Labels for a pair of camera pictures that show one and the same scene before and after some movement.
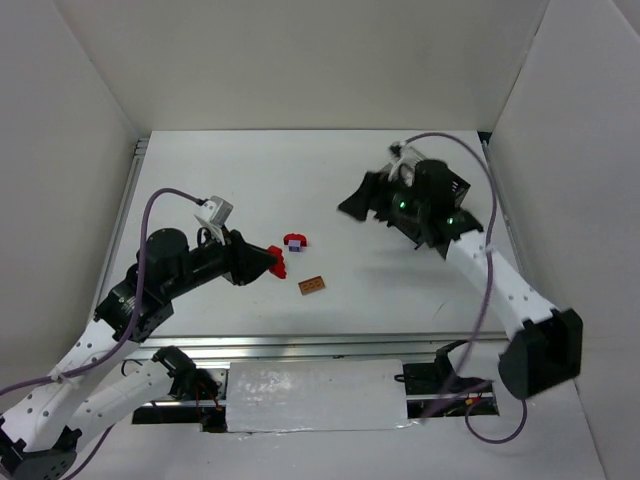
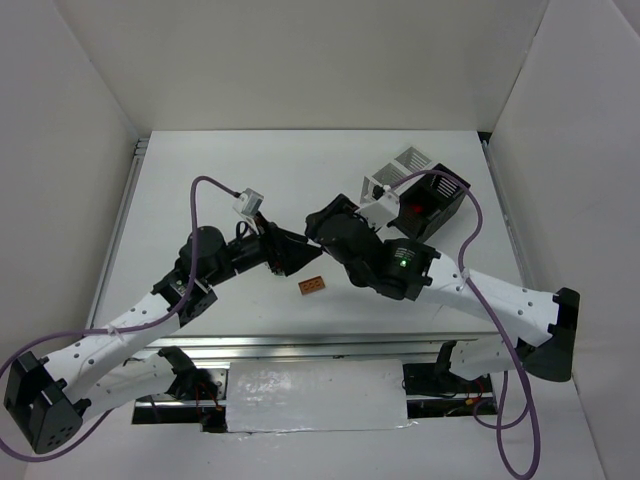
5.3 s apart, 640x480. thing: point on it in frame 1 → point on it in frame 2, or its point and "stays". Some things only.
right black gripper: [379, 198] → [335, 226]
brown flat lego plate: [310, 285] stays
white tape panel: [310, 395] stays
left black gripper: [235, 259] → [272, 248]
